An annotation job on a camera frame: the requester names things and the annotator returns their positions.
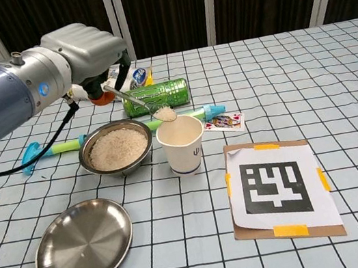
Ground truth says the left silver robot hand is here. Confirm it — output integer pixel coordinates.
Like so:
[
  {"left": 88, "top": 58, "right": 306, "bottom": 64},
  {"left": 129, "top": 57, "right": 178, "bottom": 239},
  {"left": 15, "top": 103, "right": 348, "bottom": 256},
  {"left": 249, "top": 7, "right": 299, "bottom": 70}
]
[{"left": 37, "top": 14, "right": 137, "bottom": 115}]

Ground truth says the metal spoon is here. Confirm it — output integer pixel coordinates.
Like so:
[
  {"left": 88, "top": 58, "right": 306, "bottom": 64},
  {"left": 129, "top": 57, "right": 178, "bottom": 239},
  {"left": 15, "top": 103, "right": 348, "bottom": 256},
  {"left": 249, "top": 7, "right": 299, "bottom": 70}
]
[{"left": 102, "top": 74, "right": 178, "bottom": 133}]

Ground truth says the white uncooked rice heap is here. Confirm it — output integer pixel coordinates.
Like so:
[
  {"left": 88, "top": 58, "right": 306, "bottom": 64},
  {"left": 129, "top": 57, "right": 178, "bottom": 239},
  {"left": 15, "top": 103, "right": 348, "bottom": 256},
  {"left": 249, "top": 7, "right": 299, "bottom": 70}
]
[{"left": 85, "top": 124, "right": 153, "bottom": 174}]

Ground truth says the steel bowl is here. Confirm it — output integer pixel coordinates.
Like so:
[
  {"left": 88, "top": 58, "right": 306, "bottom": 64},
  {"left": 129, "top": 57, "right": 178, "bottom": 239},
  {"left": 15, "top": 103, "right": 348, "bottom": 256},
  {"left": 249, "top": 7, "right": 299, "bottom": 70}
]
[{"left": 72, "top": 114, "right": 159, "bottom": 185}]

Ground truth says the white paper cup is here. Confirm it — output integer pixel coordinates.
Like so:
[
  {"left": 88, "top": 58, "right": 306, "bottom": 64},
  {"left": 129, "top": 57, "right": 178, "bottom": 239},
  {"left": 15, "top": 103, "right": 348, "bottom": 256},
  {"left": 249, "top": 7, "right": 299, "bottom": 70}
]
[{"left": 153, "top": 111, "right": 211, "bottom": 181}]

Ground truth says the white snack bottle pack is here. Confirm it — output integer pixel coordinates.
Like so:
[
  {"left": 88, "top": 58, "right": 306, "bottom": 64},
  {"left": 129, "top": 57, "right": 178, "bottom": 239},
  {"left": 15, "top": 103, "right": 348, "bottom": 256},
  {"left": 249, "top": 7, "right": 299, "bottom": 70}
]
[{"left": 67, "top": 57, "right": 157, "bottom": 103}]

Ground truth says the green energy drink can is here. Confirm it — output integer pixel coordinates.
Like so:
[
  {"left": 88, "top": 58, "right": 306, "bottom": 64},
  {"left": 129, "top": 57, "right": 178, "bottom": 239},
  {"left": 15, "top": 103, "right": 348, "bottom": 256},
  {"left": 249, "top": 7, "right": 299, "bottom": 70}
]
[{"left": 118, "top": 77, "right": 193, "bottom": 119}]

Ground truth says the green and blue toy pump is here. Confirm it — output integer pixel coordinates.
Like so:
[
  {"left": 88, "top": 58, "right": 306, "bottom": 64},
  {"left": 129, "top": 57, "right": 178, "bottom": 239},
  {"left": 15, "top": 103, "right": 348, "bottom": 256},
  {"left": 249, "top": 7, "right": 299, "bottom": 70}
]
[{"left": 15, "top": 100, "right": 233, "bottom": 177}]

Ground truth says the playing card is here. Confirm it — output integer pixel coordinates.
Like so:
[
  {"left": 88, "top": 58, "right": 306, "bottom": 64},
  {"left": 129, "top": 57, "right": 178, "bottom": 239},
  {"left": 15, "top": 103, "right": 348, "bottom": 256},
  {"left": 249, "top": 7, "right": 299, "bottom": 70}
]
[{"left": 201, "top": 110, "right": 248, "bottom": 139}]

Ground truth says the steel plate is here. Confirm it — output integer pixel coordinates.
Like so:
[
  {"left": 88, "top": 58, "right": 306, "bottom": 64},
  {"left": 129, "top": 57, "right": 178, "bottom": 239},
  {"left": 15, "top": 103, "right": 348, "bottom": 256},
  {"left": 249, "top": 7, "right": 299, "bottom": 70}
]
[{"left": 25, "top": 193, "right": 140, "bottom": 268}]

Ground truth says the blue checkered tablecloth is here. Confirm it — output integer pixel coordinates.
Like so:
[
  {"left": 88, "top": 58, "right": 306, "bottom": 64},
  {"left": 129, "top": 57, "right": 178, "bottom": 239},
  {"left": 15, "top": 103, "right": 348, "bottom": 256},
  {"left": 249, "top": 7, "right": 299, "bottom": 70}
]
[{"left": 0, "top": 18, "right": 358, "bottom": 268}]

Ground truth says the cardboard with marker sheet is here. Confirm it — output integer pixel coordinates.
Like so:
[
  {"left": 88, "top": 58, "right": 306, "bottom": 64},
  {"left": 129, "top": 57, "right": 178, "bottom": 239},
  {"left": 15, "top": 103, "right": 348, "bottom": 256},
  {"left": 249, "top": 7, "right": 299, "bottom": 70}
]
[{"left": 218, "top": 127, "right": 349, "bottom": 256}]

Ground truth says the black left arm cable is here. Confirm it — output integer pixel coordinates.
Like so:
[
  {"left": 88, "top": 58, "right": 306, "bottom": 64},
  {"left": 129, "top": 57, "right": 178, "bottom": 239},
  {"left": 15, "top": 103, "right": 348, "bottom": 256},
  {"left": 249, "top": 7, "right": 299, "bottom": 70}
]
[{"left": 0, "top": 91, "right": 90, "bottom": 176}]

